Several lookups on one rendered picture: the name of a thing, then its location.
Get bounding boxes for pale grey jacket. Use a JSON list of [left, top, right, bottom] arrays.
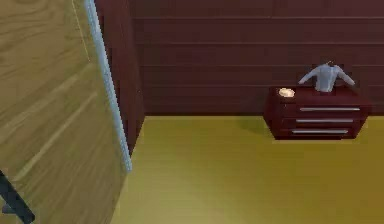
[[297, 61, 356, 93]]

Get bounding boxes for small tan round dish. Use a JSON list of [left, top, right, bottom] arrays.
[[278, 87, 296, 99]]

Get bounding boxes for dark red chest of drawers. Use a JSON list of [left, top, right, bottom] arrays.
[[263, 85, 372, 141]]

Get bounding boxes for light wooden room door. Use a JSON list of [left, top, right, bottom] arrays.
[[0, 0, 133, 224]]

